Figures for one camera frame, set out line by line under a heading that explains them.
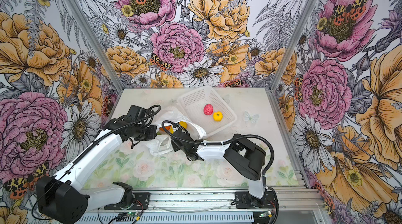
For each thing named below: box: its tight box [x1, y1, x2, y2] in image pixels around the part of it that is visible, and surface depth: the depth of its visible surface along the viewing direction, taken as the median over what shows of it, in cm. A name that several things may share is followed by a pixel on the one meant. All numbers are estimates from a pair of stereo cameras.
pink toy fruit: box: [203, 103, 214, 116], surface depth 106 cm
